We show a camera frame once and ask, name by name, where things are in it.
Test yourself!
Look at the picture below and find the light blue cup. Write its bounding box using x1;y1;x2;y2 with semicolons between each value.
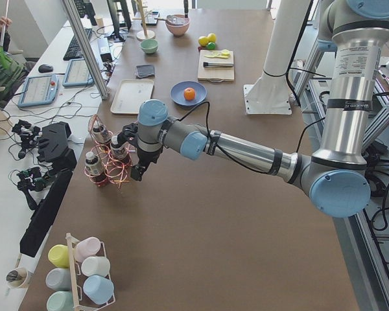
83;275;114;305

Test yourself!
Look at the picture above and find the grey cup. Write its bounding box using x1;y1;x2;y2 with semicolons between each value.
45;268;71;291

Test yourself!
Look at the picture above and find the steel muddler black tip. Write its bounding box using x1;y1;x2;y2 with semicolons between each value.
203;62;234;68

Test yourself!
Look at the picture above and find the black power adapter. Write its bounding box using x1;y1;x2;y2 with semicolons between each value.
97;38;113;62

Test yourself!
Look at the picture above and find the blue plate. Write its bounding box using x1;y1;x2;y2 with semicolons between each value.
171;81;207;108

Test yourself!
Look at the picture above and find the black computer mouse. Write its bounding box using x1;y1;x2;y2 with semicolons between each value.
38;64;53;73

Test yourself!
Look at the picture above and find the mint green cup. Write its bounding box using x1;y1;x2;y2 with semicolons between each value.
46;291;74;311

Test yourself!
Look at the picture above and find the teach pendant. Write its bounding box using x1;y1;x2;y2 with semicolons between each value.
62;59;94;88
18;75;58;108

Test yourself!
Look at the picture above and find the yellow lemon upper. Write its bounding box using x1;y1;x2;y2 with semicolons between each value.
207;33;217;43

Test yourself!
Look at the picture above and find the tea bottle three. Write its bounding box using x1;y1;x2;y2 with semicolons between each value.
85;151;107;186

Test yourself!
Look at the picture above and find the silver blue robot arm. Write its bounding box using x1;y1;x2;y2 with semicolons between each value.
123;1;389;218

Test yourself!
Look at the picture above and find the mint green bowl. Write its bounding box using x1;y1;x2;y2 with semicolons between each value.
140;39;158;54

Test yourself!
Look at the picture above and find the tea bottle one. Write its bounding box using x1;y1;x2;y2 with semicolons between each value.
91;124;110;144

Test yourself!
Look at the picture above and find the copper wire bottle rack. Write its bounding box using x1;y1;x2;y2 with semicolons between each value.
84;115;136;188

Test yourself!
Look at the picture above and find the wooden cutting board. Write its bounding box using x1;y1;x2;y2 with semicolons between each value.
197;49;235;82

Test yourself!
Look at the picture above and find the folded grey cloth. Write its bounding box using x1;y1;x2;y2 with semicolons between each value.
136;64;155;78

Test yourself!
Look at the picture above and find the lemon slice upper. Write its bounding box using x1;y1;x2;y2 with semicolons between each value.
221;49;230;56

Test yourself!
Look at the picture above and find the yellow lemon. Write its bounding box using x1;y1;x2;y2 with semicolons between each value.
198;36;209;47
207;33;217;43

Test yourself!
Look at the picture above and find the teach pendant far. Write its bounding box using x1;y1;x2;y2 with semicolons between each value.
62;59;94;88

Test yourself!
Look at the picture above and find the pink cup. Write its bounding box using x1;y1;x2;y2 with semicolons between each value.
74;236;100;262

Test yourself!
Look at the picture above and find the aluminium frame post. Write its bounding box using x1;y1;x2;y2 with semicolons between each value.
62;0;109;100

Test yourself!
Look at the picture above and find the steel scoop in bowl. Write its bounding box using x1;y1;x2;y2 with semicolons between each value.
156;15;188;25

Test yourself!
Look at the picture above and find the tea bottle two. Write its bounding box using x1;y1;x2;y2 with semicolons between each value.
110;135;130;164

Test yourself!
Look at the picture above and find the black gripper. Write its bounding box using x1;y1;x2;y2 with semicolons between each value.
120;122;163;181

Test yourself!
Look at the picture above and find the wooden cup rack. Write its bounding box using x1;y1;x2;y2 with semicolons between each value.
65;233;116;310

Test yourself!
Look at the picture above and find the yellow lemon lower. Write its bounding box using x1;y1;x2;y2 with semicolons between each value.
198;36;209;47

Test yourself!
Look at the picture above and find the green lime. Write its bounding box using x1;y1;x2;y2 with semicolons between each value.
206;42;216;50

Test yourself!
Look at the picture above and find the orange mandarin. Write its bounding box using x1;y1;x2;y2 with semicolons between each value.
183;87;196;101

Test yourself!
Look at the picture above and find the pink bowl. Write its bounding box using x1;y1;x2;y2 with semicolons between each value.
165;14;190;36

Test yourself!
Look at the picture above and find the teach pendant near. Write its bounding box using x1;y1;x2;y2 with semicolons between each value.
18;75;58;108

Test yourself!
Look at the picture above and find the yellow plastic knife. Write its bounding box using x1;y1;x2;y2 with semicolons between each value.
204;53;230;59

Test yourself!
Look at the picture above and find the yellow cup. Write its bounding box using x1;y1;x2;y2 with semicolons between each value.
48;244;69;268

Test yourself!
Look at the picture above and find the black monitor stand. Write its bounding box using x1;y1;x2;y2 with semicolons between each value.
106;0;132;42

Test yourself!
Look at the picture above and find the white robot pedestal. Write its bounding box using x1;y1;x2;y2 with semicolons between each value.
244;0;312;115

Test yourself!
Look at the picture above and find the black keyboard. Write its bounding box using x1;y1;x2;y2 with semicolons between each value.
63;29;93;61

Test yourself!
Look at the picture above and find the cream rabbit tray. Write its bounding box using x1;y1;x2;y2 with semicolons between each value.
110;79;154;115

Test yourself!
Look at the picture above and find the white cup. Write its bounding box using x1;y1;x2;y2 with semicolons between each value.
81;256;111;277

